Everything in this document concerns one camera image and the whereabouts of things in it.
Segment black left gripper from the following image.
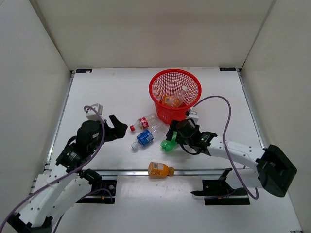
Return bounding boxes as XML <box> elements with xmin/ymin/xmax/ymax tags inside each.
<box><xmin>89</xmin><ymin>114</ymin><xmax>128</xmax><ymax>153</ymax></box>

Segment green plastic bottle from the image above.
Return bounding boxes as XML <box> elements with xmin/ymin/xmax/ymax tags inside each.
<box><xmin>160</xmin><ymin>132</ymin><xmax>179</xmax><ymax>153</ymax></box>

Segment clear bottle red label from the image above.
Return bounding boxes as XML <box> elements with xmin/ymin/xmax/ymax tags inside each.
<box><xmin>130</xmin><ymin>114</ymin><xmax>165</xmax><ymax>132</ymax></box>

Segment clear bottle blue label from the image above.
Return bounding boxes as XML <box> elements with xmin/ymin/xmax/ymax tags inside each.
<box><xmin>131</xmin><ymin>125</ymin><xmax>167</xmax><ymax>151</ymax></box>

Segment clear bottle white cap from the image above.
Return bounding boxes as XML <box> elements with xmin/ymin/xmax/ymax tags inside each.
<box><xmin>173</xmin><ymin>86</ymin><xmax>188</xmax><ymax>103</ymax></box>

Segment orange juice bottle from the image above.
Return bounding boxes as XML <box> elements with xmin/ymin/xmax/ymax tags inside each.
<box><xmin>148</xmin><ymin>162</ymin><xmax>175</xmax><ymax>178</ymax></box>

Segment small orange bottle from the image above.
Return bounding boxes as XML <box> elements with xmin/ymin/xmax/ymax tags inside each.
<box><xmin>161</xmin><ymin>96</ymin><xmax>182</xmax><ymax>108</ymax></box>

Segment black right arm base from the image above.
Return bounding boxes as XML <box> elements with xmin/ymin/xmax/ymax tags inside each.
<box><xmin>191</xmin><ymin>168</ymin><xmax>250</xmax><ymax>206</ymax></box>

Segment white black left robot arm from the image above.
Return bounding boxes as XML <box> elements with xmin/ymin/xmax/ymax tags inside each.
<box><xmin>4</xmin><ymin>115</ymin><xmax>127</xmax><ymax>233</ymax></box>

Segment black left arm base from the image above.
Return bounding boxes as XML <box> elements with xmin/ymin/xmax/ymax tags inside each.
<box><xmin>77</xmin><ymin>176</ymin><xmax>117</xmax><ymax>204</ymax></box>

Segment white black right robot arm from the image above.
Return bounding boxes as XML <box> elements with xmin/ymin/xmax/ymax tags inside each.
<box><xmin>166</xmin><ymin>119</ymin><xmax>297</xmax><ymax>197</ymax></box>

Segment red plastic mesh basket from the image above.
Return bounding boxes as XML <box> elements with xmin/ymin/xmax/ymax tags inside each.
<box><xmin>149</xmin><ymin>69</ymin><xmax>202</xmax><ymax>124</ymax></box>

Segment dark right corner label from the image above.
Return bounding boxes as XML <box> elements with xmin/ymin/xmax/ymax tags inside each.
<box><xmin>219</xmin><ymin>67</ymin><xmax>236</xmax><ymax>72</ymax></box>

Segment dark corner label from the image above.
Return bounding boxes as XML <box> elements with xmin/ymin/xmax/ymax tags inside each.
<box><xmin>75</xmin><ymin>69</ymin><xmax>92</xmax><ymax>73</ymax></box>
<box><xmin>219</xmin><ymin>67</ymin><xmax>236</xmax><ymax>72</ymax></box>

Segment dark left corner label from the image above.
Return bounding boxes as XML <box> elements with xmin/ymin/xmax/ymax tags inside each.
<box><xmin>75</xmin><ymin>69</ymin><xmax>92</xmax><ymax>73</ymax></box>

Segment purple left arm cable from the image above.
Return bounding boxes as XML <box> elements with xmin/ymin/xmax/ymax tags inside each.
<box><xmin>2</xmin><ymin>105</ymin><xmax>115</xmax><ymax>233</ymax></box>

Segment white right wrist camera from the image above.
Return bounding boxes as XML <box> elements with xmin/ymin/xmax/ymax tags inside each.
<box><xmin>186</xmin><ymin>109</ymin><xmax>199</xmax><ymax>124</ymax></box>

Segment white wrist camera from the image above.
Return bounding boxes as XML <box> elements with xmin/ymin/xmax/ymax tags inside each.
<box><xmin>186</xmin><ymin>109</ymin><xmax>199</xmax><ymax>124</ymax></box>
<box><xmin>84</xmin><ymin>103</ymin><xmax>103</xmax><ymax>121</ymax></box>

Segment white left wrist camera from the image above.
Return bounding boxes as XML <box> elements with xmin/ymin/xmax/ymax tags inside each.
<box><xmin>84</xmin><ymin>103</ymin><xmax>103</xmax><ymax>121</ymax></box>

